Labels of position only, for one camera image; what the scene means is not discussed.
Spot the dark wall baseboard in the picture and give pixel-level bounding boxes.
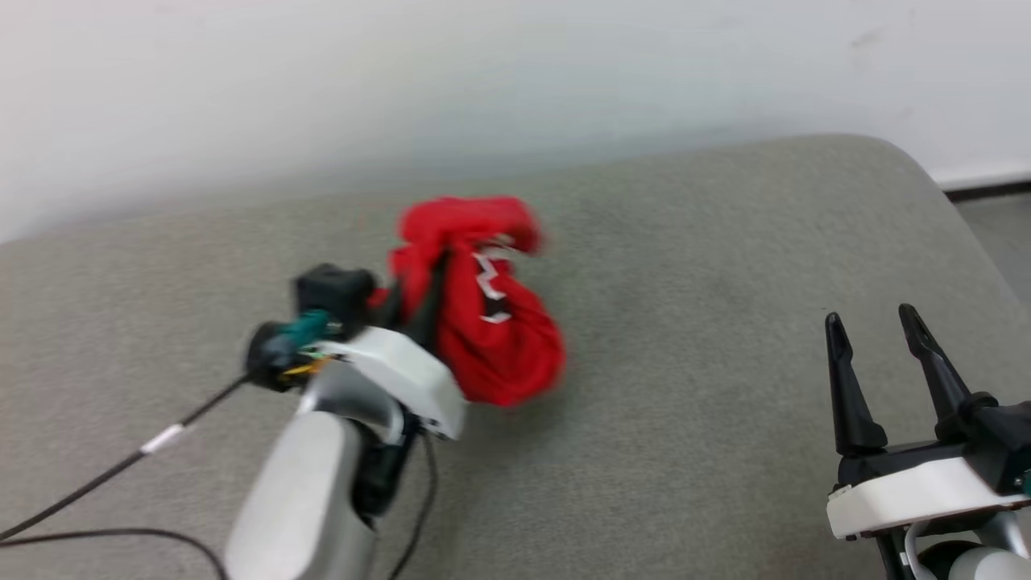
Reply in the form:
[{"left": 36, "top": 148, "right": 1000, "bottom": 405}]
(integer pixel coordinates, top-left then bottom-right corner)
[{"left": 942, "top": 182, "right": 1031, "bottom": 202}]

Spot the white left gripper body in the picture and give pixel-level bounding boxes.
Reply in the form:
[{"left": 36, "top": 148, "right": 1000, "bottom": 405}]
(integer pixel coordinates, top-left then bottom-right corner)
[{"left": 313, "top": 325, "right": 468, "bottom": 441}]

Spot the black cable with white tag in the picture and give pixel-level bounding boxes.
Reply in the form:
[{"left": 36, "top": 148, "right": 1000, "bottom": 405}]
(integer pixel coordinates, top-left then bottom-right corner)
[{"left": 0, "top": 372, "right": 257, "bottom": 541}]

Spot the grey fabric sofa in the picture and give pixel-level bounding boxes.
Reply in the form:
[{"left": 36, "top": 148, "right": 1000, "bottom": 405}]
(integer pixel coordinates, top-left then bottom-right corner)
[{"left": 0, "top": 134, "right": 1031, "bottom": 580}]

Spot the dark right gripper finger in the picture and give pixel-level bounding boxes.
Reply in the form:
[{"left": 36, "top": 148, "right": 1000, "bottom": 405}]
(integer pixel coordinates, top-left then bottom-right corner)
[
  {"left": 824, "top": 312, "right": 888, "bottom": 458},
  {"left": 897, "top": 303, "right": 977, "bottom": 442}
]

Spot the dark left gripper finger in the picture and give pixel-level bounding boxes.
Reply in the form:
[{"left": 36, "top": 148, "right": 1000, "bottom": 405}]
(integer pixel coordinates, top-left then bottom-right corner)
[
  {"left": 382, "top": 278, "right": 406, "bottom": 329},
  {"left": 411, "top": 256, "right": 449, "bottom": 349}
]

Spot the red garment with white print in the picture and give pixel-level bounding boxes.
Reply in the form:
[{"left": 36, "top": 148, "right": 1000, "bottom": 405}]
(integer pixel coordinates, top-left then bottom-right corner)
[{"left": 369, "top": 196, "right": 567, "bottom": 408}]

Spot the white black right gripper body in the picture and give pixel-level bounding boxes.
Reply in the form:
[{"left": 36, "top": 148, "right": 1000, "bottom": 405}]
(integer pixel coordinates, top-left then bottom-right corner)
[{"left": 826, "top": 439, "right": 1031, "bottom": 541}]

